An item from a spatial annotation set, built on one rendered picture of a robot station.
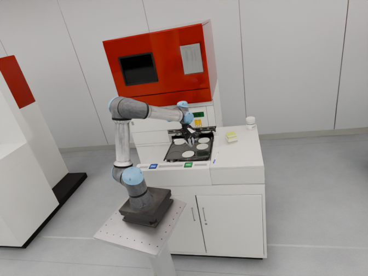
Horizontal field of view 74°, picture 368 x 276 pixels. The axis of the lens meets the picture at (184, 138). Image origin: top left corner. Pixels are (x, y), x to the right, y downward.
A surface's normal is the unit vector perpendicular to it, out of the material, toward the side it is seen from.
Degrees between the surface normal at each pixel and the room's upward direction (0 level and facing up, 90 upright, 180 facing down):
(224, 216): 90
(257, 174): 90
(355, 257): 0
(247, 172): 90
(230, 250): 90
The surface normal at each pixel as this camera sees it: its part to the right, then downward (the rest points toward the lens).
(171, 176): -0.18, 0.47
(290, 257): -0.17, -0.88
